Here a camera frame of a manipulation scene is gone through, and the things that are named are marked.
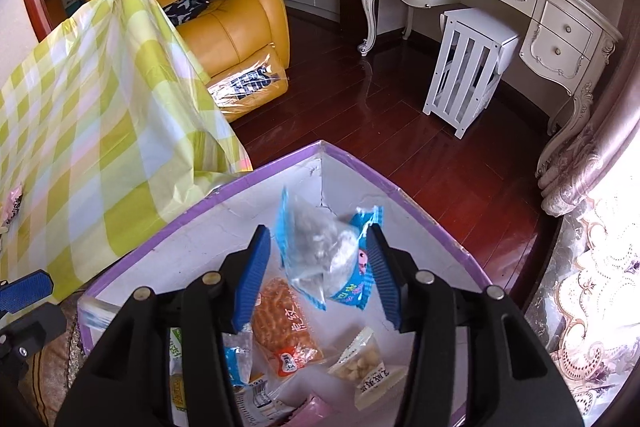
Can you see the purple white cardboard box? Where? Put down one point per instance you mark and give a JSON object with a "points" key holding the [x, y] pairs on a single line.
{"points": [[200, 227]]}

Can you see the dark patterned cushion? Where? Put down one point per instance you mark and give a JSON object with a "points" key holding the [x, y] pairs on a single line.
{"points": [[187, 4]]}

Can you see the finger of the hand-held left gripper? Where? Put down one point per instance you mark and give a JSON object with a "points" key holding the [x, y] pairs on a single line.
{"points": [[25, 289], [35, 329]]}

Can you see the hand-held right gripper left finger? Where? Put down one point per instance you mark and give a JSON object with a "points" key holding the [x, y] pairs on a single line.
{"points": [[252, 277]]}

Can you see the blue pig-print cake packet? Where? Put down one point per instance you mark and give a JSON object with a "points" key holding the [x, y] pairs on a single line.
{"points": [[325, 247], [237, 359]]}

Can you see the striped brown towel blanket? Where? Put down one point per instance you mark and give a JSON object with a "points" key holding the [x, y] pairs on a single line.
{"points": [[50, 367]]}

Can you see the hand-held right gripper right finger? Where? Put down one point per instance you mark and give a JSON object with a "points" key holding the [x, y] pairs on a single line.
{"points": [[385, 277]]}

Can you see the white slatted stool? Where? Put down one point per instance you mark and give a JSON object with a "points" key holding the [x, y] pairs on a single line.
{"points": [[465, 67]]}

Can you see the silver lace bedspread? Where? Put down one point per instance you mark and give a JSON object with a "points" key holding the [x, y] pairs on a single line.
{"points": [[590, 307]]}

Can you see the white nut snack packet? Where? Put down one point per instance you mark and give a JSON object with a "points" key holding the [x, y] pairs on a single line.
{"points": [[367, 367]]}

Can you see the green checked tablecloth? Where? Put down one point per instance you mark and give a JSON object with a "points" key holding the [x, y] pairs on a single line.
{"points": [[100, 107]]}

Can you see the yellow leather armchair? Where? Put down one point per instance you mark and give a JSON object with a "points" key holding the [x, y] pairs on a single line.
{"points": [[235, 32]]}

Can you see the orange label bread packet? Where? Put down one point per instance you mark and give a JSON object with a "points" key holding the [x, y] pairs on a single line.
{"points": [[285, 322]]}

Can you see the green white cake packet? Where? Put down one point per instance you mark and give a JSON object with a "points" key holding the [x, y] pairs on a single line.
{"points": [[175, 347]]}

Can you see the pink patterned curtain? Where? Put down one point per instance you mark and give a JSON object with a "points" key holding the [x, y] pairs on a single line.
{"points": [[590, 157]]}

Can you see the pink snack packet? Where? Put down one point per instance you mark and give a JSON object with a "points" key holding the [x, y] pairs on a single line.
{"points": [[12, 202], [312, 412]]}

